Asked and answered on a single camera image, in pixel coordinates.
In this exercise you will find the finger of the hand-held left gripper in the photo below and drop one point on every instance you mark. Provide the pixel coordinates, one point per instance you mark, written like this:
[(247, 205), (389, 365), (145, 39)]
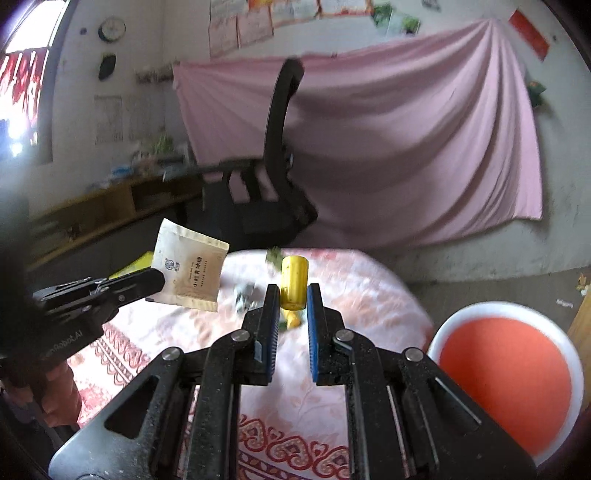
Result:
[(134, 286)]

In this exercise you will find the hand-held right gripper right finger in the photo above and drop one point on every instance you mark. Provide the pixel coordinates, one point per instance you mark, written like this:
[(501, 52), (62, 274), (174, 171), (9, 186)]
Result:
[(314, 341)]

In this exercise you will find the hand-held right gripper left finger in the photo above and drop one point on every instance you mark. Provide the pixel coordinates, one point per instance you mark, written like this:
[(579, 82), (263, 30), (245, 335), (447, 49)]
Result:
[(273, 337)]

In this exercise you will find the yellow plastic bottle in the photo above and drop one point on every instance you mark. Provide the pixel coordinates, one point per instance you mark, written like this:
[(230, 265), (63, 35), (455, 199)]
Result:
[(294, 281)]

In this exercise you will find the beige sachet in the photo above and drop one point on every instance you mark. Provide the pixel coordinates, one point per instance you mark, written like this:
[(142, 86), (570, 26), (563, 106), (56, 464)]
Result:
[(194, 263)]

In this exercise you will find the dried leafy twig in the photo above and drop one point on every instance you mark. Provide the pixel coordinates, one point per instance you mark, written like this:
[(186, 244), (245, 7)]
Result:
[(275, 257)]

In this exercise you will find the orange bin with white rim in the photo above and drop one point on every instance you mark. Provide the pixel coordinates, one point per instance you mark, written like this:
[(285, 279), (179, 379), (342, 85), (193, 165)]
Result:
[(508, 378)]

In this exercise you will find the yellow book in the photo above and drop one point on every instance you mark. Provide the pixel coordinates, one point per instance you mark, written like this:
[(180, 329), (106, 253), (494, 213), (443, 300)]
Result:
[(138, 265)]

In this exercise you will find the crumpled white wrapper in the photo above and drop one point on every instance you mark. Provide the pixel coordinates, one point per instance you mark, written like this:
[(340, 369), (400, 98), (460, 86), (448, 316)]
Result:
[(245, 297)]

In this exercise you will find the floral tablecloth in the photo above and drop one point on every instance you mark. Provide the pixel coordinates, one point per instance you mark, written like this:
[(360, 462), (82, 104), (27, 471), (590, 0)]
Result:
[(369, 300)]

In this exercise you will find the wooden desk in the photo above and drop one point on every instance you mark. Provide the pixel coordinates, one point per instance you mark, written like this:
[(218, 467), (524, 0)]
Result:
[(115, 203)]

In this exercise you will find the pile of books and papers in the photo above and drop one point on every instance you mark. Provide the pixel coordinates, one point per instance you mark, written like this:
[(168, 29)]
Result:
[(147, 161)]

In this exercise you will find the black office chair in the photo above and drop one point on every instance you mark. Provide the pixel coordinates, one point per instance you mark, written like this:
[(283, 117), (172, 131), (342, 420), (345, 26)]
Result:
[(277, 138)]

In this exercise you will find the black cap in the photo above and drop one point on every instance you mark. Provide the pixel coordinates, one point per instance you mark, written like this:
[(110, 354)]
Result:
[(107, 66)]

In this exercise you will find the red patterned curtain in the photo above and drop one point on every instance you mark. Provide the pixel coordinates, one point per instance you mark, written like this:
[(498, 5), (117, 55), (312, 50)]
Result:
[(21, 83)]

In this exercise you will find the light wooden board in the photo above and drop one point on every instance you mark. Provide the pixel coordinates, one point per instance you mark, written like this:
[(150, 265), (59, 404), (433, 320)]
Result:
[(581, 332)]

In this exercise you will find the green photo print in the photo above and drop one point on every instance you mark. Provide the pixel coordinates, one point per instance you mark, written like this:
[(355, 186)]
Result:
[(382, 14), (404, 24)]

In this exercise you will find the green cap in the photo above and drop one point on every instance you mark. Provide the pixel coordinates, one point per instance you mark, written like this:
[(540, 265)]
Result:
[(536, 93)]

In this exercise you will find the small portrait photo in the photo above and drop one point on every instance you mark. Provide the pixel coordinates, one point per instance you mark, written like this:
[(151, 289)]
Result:
[(430, 3)]

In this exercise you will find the red paper sheet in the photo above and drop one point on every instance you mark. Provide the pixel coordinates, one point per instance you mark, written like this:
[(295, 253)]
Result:
[(528, 34)]

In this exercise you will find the white wall calendar sheet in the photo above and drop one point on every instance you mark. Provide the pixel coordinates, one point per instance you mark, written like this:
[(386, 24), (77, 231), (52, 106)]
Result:
[(109, 119), (138, 117)]

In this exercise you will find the pink wall cloth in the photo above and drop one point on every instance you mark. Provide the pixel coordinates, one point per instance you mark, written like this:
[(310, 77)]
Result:
[(415, 138)]

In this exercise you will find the round wall clock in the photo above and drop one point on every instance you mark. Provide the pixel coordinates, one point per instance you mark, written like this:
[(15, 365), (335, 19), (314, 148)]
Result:
[(111, 29)]

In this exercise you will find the group of wall certificates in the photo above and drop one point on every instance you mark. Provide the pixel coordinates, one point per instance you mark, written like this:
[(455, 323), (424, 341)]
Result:
[(258, 23)]

